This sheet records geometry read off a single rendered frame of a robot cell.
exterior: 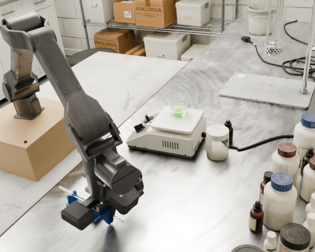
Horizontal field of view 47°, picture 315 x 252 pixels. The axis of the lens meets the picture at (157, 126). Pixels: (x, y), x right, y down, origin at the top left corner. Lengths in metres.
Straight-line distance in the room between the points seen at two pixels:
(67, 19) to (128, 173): 3.90
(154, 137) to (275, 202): 0.38
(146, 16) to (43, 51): 2.69
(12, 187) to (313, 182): 0.73
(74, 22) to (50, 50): 3.72
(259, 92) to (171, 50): 2.10
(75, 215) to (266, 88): 0.86
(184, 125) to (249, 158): 0.19
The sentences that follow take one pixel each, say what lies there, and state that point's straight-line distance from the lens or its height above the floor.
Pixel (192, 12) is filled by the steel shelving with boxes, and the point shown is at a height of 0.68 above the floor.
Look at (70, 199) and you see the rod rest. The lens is 0.89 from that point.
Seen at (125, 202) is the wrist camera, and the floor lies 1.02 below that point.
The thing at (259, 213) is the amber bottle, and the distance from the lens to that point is 0.78.
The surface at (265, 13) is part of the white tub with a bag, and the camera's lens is 1.89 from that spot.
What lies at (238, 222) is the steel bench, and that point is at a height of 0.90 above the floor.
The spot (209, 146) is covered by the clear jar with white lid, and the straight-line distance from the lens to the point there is 0.97.
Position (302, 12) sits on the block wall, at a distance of 3.36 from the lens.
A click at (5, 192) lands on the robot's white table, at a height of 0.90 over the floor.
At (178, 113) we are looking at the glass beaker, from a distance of 0.99.
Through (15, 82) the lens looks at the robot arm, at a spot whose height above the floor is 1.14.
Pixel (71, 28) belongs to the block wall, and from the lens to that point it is 4.48.
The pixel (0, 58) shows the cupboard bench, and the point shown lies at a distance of 3.62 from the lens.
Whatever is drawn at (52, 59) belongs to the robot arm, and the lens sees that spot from 0.70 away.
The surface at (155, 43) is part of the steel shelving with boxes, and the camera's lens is 3.40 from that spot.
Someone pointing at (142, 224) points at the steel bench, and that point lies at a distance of 0.83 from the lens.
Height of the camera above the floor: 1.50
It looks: 31 degrees down
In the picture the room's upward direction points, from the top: 5 degrees counter-clockwise
